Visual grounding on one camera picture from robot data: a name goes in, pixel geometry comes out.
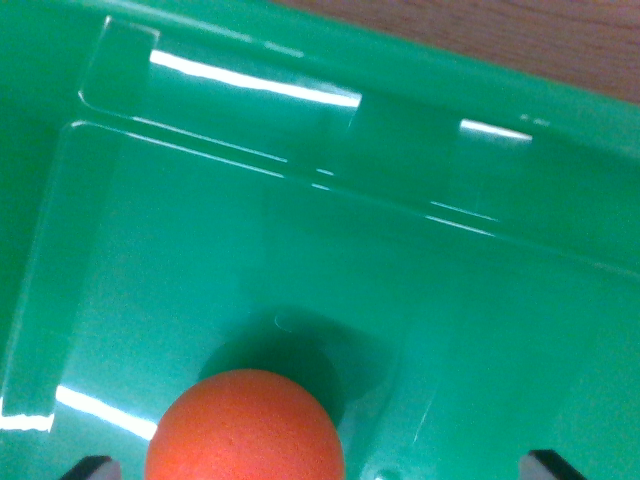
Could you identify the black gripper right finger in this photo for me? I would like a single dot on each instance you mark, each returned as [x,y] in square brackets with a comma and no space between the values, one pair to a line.
[545,468]

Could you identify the green plastic bin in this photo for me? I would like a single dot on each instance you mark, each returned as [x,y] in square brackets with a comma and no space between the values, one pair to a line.
[350,250]

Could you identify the orange round fruit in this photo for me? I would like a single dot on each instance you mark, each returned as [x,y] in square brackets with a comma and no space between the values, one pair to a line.
[245,435]

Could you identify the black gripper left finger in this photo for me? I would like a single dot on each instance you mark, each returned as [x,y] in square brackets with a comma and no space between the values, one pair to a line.
[97,470]

